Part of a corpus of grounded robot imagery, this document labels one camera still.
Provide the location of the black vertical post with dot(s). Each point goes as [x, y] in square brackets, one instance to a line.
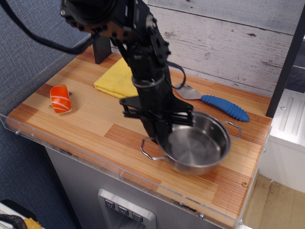
[287, 66]

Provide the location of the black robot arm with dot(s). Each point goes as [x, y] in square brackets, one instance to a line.
[133, 29]

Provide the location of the black post behind arm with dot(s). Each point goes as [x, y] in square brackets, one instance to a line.
[101, 49]

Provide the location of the white side cabinet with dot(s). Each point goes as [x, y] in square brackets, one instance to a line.
[283, 159]

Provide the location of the clear acrylic table guard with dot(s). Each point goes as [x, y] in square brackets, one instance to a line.
[96, 132]

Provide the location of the stainless steel pot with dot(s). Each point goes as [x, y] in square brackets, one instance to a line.
[198, 149]

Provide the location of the blue handled metal spoon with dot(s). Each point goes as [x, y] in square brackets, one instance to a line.
[233, 110]

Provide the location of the orange salmon sushi toy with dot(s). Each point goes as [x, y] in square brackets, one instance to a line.
[60, 99]

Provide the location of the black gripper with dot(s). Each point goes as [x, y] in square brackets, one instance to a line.
[161, 111]

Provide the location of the grey cabinet with buttons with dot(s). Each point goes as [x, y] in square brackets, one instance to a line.
[101, 201]

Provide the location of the yellow folded cloth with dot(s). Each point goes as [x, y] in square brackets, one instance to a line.
[117, 81]

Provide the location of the yellow object bottom left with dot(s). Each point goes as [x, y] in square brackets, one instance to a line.
[32, 224]

